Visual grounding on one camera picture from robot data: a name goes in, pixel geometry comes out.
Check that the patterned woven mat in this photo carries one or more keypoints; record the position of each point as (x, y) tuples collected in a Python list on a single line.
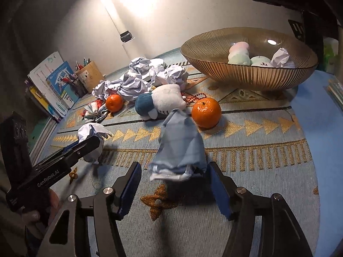
[(254, 152)]

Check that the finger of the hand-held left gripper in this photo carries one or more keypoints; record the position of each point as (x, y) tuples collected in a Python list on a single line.
[(85, 147), (72, 146)]

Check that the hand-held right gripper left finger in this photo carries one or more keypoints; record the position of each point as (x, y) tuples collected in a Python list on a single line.
[(131, 190)]

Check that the row of thin books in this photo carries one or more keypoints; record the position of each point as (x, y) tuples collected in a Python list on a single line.
[(43, 101)]

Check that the blue desk mat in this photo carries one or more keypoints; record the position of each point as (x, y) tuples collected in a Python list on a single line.
[(327, 139)]

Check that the wall socket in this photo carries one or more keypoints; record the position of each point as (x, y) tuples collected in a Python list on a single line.
[(296, 29)]

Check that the green packet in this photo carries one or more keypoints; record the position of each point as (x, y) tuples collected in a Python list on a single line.
[(330, 56)]

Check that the small black device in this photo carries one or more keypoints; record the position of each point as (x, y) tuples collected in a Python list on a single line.
[(126, 36)]

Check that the wooden pen holder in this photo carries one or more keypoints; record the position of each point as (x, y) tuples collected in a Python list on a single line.
[(91, 76)]

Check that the plaid cloth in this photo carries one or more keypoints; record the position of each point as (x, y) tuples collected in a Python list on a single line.
[(93, 111)]

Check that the bunch of coloured pens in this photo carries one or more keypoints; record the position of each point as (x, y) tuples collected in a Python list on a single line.
[(81, 64)]

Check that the dark pen cup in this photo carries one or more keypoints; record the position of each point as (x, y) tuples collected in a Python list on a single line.
[(79, 89)]

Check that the pale green squishy toy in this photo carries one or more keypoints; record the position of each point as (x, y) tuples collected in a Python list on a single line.
[(260, 61)]

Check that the large orange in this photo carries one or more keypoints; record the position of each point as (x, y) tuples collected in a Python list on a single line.
[(206, 113)]

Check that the ribbed glass bowl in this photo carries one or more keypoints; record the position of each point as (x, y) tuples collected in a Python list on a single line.
[(241, 76)]

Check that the blue white plush toy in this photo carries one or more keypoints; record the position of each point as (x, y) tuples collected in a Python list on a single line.
[(163, 99)]

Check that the blue picture book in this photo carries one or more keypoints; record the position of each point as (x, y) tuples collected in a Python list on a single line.
[(60, 92)]

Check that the small orange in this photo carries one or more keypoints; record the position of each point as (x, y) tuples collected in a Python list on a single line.
[(114, 103)]

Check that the light blue paper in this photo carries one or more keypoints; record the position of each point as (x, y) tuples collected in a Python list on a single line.
[(179, 142)]

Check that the pink green squishy toy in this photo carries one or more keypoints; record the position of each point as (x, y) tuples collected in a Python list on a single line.
[(238, 52)]

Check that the person's left hand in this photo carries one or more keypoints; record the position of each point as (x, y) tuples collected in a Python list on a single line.
[(53, 200)]

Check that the white desk lamp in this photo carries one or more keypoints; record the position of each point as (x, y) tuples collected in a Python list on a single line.
[(107, 5)]

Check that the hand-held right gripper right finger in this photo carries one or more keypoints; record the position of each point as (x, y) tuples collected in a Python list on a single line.
[(219, 192)]

